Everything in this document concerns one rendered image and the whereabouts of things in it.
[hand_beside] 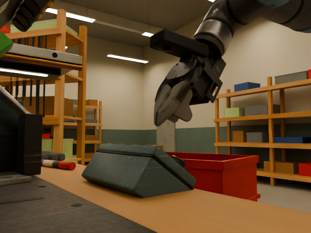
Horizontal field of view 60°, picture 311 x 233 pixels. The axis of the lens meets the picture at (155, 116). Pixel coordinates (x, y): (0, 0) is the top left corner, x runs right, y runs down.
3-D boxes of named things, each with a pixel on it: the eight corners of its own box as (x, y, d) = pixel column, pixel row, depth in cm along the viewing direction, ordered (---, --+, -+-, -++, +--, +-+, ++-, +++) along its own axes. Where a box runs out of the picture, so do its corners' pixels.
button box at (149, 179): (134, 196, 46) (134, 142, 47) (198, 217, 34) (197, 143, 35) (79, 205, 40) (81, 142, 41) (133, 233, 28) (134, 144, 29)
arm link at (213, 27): (219, 14, 54) (190, 27, 60) (210, 29, 52) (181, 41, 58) (238, 42, 57) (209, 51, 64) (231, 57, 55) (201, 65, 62)
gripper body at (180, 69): (213, 105, 51) (234, 60, 56) (185, 74, 47) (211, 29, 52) (185, 108, 57) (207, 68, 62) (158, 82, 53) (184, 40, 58)
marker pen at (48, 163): (36, 166, 62) (36, 159, 62) (42, 165, 63) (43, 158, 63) (69, 170, 54) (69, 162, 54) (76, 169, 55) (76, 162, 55)
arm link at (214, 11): (236, -22, 58) (209, -1, 65) (217, 10, 53) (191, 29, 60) (258, 4, 60) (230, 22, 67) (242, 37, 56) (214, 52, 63)
